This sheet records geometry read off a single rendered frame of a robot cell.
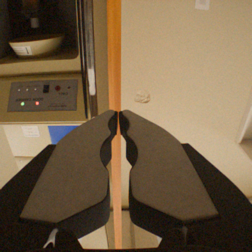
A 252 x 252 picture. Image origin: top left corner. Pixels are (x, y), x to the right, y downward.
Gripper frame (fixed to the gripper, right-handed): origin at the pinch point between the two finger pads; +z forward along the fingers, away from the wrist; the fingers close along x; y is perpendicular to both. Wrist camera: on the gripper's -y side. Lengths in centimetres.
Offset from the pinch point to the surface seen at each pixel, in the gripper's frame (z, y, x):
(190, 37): 86, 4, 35
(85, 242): 43, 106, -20
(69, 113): 32.7, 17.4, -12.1
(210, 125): 86, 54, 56
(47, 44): 46, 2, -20
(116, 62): 33.6, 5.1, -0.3
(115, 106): 33.6, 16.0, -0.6
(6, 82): 39, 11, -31
